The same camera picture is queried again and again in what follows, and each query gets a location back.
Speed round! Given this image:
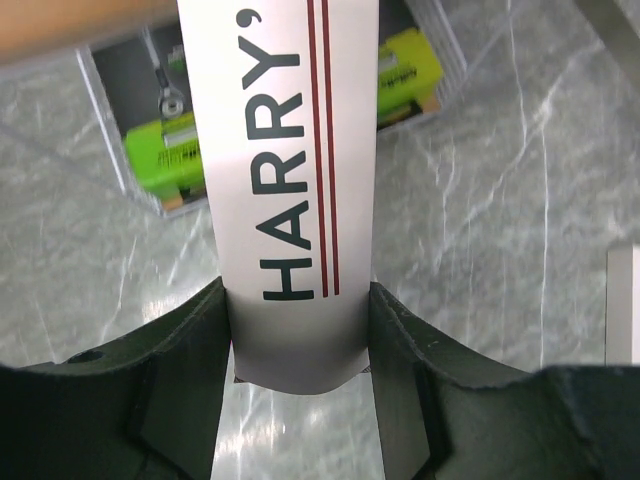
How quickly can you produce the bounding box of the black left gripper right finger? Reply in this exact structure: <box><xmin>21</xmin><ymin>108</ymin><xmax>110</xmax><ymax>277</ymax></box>
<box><xmin>369</xmin><ymin>284</ymin><xmax>639</xmax><ymax>479</ymax></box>

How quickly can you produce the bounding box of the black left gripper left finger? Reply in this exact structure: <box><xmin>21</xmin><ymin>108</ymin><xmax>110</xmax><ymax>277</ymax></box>
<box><xmin>1</xmin><ymin>281</ymin><xmax>230</xmax><ymax>479</ymax></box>

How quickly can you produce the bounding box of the white Harry's box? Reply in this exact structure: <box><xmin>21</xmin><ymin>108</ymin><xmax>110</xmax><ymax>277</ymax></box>
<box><xmin>178</xmin><ymin>1</ymin><xmax>379</xmax><ymax>395</ymax></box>
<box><xmin>605</xmin><ymin>244</ymin><xmax>640</xmax><ymax>366</ymax></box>

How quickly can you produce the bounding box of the white wire wooden shelf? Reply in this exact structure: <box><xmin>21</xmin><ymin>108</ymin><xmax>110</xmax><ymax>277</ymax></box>
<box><xmin>0</xmin><ymin>0</ymin><xmax>469</xmax><ymax>219</ymax></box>

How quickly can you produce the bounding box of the Gillette Labs razor box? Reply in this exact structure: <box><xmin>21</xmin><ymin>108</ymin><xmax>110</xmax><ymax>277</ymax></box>
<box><xmin>377</xmin><ymin>27</ymin><xmax>444</xmax><ymax>130</ymax></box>
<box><xmin>87</xmin><ymin>21</ymin><xmax>206</xmax><ymax>215</ymax></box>

